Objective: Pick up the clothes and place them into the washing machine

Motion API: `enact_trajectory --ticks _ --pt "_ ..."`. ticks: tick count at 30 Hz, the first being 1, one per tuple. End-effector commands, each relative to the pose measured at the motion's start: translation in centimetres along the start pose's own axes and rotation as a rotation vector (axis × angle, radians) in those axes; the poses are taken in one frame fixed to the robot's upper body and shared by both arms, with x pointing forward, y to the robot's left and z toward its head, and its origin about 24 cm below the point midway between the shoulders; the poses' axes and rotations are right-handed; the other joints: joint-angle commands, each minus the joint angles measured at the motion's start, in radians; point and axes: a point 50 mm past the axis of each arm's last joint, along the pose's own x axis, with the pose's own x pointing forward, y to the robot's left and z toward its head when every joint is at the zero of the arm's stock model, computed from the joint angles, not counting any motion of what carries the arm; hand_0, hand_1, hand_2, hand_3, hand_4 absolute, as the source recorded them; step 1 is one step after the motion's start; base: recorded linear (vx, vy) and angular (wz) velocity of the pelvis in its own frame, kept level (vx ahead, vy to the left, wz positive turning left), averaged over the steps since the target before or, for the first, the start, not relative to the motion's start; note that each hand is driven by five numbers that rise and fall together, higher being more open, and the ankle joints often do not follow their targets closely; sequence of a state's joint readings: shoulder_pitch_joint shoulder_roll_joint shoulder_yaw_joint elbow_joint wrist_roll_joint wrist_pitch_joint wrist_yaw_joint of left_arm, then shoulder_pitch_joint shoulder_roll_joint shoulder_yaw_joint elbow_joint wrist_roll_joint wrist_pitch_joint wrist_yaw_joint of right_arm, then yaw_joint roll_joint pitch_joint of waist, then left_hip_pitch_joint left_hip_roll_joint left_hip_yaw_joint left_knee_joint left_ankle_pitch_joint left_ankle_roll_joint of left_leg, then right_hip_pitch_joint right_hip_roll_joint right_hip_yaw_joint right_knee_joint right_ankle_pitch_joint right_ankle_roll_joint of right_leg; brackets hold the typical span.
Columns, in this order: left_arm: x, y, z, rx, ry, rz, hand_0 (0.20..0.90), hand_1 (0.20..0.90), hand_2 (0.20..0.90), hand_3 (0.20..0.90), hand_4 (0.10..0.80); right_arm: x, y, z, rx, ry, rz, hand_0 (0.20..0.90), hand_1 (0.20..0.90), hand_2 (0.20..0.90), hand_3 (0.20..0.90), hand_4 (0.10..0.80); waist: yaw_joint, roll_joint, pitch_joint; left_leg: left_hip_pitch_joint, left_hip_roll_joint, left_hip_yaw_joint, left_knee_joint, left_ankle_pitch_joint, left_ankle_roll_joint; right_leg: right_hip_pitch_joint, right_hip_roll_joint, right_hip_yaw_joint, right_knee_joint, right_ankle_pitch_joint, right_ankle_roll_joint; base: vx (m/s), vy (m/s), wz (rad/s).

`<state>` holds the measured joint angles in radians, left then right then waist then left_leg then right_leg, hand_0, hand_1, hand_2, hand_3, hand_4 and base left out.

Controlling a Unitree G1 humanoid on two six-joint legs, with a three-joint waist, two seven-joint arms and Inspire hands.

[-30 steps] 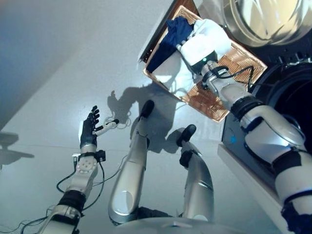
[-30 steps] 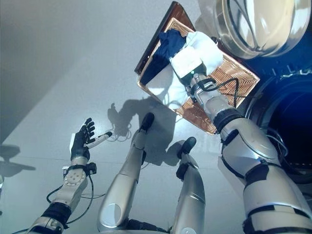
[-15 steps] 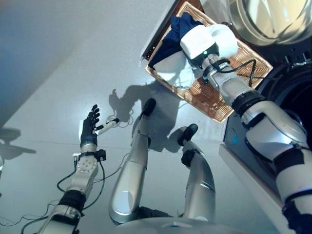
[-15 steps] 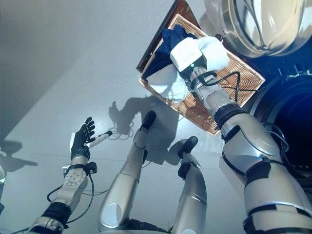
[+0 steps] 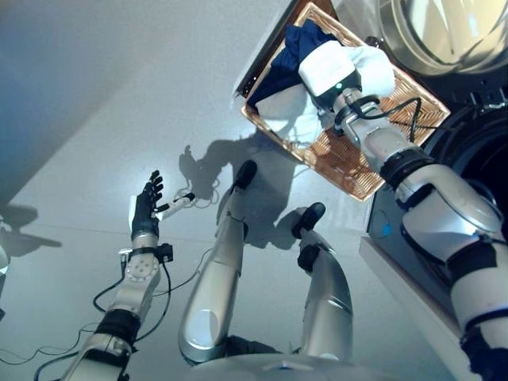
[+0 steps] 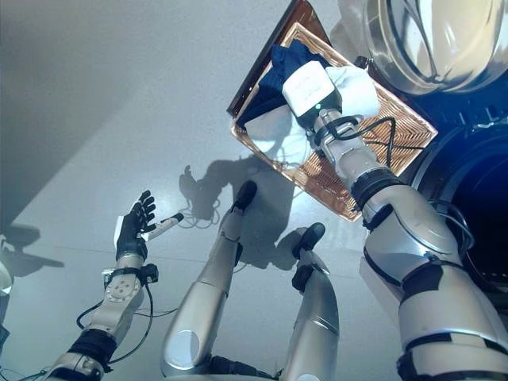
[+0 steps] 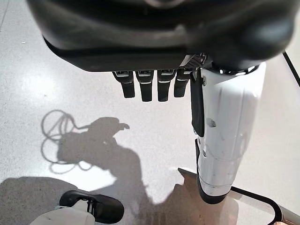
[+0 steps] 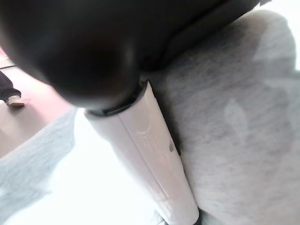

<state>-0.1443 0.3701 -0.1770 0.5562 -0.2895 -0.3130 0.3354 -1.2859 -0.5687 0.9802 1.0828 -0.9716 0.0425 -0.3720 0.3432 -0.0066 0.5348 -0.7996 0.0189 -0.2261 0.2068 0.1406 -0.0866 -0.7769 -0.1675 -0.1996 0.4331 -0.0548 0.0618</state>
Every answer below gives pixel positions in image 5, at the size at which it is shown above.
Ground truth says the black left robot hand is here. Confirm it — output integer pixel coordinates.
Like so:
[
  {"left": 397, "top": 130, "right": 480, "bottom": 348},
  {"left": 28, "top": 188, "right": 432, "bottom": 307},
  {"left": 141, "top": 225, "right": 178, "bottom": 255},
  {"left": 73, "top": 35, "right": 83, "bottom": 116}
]
[{"left": 129, "top": 169, "right": 197, "bottom": 241}]

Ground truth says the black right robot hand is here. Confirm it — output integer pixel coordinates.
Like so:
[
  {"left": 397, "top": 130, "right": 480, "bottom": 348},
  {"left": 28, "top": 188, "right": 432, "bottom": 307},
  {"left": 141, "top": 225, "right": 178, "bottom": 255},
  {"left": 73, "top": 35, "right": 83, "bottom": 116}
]
[{"left": 297, "top": 43, "right": 364, "bottom": 113}]

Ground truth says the navy blue garment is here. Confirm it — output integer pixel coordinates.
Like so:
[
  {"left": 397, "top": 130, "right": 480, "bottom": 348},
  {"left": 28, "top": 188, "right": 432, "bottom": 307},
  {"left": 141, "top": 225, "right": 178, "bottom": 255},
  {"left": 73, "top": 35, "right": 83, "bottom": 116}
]
[{"left": 249, "top": 19, "right": 339, "bottom": 107}]

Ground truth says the white garment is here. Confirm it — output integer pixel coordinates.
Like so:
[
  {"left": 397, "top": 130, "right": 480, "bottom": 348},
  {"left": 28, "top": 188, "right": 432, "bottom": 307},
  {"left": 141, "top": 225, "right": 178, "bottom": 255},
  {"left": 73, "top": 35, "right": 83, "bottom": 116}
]
[{"left": 253, "top": 44, "right": 397, "bottom": 142}]

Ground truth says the round washing machine door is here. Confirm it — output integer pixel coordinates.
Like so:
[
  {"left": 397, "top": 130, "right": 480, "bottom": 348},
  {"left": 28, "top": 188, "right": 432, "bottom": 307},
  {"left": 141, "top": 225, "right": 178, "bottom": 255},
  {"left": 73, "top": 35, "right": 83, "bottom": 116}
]
[{"left": 374, "top": 0, "right": 508, "bottom": 77}]

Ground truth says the grey front-load washing machine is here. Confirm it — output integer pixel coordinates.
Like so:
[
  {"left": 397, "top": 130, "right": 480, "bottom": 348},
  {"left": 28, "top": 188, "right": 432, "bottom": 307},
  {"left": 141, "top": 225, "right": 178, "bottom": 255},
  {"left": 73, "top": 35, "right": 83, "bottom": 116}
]
[{"left": 364, "top": 74, "right": 508, "bottom": 315}]

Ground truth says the dark brown wooden stand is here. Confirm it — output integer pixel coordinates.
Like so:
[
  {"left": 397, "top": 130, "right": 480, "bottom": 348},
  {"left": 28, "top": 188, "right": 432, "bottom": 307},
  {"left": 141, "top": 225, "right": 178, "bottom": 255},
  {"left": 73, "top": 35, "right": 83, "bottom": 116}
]
[{"left": 231, "top": 0, "right": 339, "bottom": 99}]

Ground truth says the wicker laundry basket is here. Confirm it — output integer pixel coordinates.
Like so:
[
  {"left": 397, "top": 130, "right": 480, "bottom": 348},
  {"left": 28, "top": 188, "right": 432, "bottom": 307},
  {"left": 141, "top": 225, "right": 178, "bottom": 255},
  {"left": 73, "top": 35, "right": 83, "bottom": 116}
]
[{"left": 240, "top": 1, "right": 452, "bottom": 202}]

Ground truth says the silver left robot leg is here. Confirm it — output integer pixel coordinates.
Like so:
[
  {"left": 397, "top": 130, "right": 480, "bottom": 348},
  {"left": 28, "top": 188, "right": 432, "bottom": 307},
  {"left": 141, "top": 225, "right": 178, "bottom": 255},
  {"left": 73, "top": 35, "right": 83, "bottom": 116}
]
[{"left": 177, "top": 159, "right": 260, "bottom": 365}]

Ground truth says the silver robot leg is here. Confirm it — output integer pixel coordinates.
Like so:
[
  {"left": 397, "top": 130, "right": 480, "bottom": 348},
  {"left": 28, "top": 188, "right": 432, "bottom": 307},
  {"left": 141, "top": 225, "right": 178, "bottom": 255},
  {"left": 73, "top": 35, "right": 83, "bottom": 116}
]
[
  {"left": 291, "top": 202, "right": 355, "bottom": 363},
  {"left": 177, "top": 159, "right": 260, "bottom": 365}
]

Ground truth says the silver right robot leg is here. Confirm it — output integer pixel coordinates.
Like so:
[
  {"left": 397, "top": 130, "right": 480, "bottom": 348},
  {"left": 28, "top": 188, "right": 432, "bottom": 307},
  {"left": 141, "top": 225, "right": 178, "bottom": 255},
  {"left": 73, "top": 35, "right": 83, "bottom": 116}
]
[{"left": 291, "top": 202, "right": 355, "bottom": 363}]

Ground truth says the silver robot torso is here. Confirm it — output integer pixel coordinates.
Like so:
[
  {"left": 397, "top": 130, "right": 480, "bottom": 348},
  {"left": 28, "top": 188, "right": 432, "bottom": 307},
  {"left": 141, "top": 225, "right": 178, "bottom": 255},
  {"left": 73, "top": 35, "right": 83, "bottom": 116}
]
[{"left": 189, "top": 352, "right": 398, "bottom": 381}]

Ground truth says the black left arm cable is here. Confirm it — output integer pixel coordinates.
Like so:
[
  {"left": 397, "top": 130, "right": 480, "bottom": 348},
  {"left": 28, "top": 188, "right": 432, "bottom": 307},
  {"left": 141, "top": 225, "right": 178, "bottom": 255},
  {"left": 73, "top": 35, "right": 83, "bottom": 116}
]
[{"left": 0, "top": 263, "right": 216, "bottom": 367}]

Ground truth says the white appliance enclosure panel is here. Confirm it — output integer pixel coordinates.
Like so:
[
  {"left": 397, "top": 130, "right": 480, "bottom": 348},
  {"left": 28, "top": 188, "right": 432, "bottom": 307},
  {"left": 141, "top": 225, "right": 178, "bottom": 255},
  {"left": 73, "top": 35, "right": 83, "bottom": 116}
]
[{"left": 358, "top": 236, "right": 474, "bottom": 381}]

